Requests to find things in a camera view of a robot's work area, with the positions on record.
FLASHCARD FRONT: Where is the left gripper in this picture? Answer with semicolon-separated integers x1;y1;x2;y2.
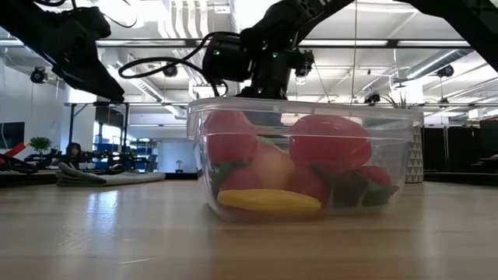
0;0;125;103

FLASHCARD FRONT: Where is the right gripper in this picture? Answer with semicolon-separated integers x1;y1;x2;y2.
237;42;301;100

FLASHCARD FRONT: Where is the pink orange toy peach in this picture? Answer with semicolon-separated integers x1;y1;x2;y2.
248;142;297;191

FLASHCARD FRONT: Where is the yellow toy banana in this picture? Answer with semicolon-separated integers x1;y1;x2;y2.
216;188;324;215

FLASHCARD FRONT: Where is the clear plastic tupperware container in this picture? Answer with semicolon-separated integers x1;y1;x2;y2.
186;96;425;223

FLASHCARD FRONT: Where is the person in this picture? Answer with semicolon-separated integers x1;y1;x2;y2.
64;142;85;169

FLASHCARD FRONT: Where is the small green background plant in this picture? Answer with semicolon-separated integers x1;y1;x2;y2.
28;136;53;155

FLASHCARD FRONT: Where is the grey folded cloth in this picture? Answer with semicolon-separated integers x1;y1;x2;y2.
56;162;167;187

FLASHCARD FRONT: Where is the red background robot part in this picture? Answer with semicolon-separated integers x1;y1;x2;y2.
0;142;29;159

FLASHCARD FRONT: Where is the succulent in patterned white pot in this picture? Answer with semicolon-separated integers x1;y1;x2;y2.
383;92;425;184

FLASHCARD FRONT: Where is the black overhead camera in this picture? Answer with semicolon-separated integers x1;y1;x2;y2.
300;50;316;79

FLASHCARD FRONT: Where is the black background workbench frame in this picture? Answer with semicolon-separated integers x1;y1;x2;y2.
64;101;190;166

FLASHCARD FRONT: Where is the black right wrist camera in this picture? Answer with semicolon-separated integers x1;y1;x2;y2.
202;33;252;84

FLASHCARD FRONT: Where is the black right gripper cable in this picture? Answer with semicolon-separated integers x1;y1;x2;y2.
118;33;230;97

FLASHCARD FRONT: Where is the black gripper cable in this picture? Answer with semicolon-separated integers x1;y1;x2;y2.
34;0;138;29
118;33;230;97

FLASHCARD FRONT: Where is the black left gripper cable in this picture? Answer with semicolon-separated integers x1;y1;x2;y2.
34;0;138;29

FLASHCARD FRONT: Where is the dark wall monitor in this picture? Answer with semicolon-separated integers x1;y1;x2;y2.
0;121;26;150

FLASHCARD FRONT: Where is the black aluminium rig frame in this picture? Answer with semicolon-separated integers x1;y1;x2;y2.
0;37;472;49

